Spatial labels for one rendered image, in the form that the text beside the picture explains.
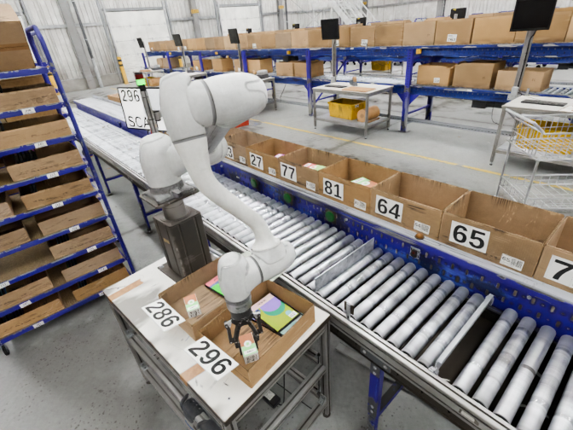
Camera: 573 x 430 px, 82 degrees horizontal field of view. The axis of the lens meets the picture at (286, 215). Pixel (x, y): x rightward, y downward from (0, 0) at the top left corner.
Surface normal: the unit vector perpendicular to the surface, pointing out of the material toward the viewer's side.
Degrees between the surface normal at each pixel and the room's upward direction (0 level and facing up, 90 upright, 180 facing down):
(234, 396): 0
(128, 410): 0
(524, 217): 89
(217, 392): 0
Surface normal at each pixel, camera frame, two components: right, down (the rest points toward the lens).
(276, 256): 0.52, -0.02
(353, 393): -0.07, -0.86
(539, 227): -0.75, 0.37
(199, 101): 0.33, 0.14
